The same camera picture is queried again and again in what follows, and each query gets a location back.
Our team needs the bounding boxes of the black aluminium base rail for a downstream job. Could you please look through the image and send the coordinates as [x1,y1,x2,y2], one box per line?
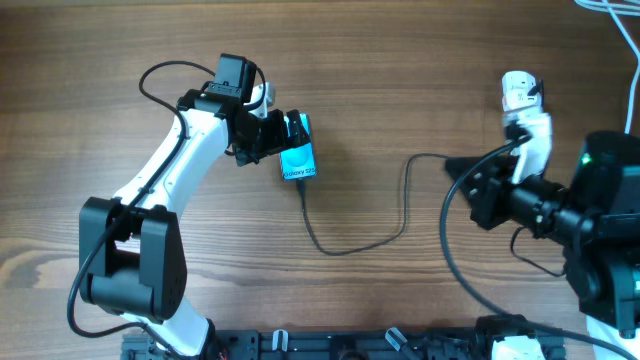
[119,327,566,360]

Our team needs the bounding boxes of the Galaxy S25 smartphone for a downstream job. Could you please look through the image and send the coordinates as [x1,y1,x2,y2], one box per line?
[280,141,317,181]

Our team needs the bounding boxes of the white cables at corner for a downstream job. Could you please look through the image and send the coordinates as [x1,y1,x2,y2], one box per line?
[573,0,640,18]

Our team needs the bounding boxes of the white power strip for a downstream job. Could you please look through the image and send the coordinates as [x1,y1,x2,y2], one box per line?
[501,70,545,112]

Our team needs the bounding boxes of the black camera cable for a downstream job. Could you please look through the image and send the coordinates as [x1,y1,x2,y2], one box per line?
[66,59,269,359]
[438,134,640,360]

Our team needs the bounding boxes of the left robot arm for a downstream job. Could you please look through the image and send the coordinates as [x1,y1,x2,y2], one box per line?
[66,54,311,359]

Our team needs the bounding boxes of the white power strip cord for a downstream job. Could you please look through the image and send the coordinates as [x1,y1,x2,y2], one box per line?
[602,0,640,136]

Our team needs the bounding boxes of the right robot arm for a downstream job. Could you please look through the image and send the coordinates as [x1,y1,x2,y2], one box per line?
[439,130,639,359]

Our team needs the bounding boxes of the black USB charging cable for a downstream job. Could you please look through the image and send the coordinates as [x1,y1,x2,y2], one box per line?
[295,79,545,257]

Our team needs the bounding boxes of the black left camera cable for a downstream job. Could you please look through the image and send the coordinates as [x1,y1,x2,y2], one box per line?
[66,59,269,359]

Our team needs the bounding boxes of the black right camera cable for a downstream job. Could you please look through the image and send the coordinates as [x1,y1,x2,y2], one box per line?
[438,134,640,360]

